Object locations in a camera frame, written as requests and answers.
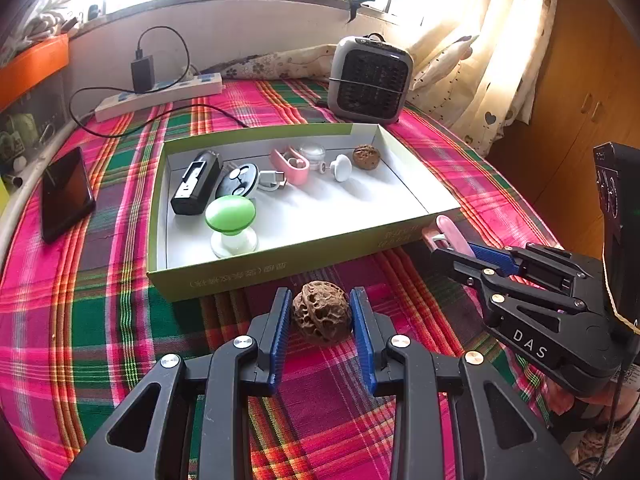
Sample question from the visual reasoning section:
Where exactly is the pink oblong case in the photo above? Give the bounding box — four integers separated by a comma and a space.
422, 214, 475, 257

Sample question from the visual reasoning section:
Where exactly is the dark brown carved walnut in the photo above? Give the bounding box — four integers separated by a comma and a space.
292, 281, 352, 347

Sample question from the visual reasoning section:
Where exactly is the green round knob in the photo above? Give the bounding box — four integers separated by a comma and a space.
205, 195, 258, 259

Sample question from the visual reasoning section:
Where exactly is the white round knob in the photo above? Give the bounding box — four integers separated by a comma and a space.
318, 154, 352, 183

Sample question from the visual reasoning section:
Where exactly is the green white cardboard box tray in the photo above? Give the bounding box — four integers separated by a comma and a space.
146, 122, 459, 302

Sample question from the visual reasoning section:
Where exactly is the plaid bed sheet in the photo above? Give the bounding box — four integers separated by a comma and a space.
1, 80, 559, 479

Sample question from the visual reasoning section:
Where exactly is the brown walnut in tray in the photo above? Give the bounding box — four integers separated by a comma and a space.
352, 144, 381, 170

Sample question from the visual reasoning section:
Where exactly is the wooden wardrobe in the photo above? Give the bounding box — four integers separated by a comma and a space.
488, 0, 639, 257

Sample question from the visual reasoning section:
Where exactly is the black white round device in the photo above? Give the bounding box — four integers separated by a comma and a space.
215, 162, 259, 198

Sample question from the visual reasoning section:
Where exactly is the black rectangular battery case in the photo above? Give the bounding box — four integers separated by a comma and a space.
170, 150, 222, 216

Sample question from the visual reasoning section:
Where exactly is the cream heart-pattern curtain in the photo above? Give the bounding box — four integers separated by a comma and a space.
407, 0, 558, 156

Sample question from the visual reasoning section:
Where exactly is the pink silicone clip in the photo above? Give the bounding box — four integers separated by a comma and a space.
269, 146, 310, 186

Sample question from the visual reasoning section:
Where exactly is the small clear cream jar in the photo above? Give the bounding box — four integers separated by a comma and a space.
298, 143, 326, 174

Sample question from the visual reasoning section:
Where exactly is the grey portable fan heater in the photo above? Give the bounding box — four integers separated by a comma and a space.
326, 32, 413, 125

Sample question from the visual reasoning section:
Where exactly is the black smartphone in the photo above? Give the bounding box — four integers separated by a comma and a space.
40, 146, 96, 244

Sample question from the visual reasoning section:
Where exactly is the floral pillow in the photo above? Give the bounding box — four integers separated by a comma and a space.
202, 44, 336, 80

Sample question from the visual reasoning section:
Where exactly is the white power strip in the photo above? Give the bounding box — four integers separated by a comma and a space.
94, 73, 224, 122

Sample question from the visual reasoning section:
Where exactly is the black window latch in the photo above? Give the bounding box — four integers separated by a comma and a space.
347, 0, 375, 23

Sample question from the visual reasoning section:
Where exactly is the black charger adapter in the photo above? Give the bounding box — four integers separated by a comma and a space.
130, 48, 155, 93

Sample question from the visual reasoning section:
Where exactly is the orange storage bin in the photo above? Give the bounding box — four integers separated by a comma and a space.
0, 35, 70, 112

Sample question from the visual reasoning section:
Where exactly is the white usb cable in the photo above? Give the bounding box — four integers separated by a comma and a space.
255, 168, 291, 194

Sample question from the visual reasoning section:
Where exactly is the black charging cable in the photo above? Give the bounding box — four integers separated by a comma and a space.
67, 25, 252, 139

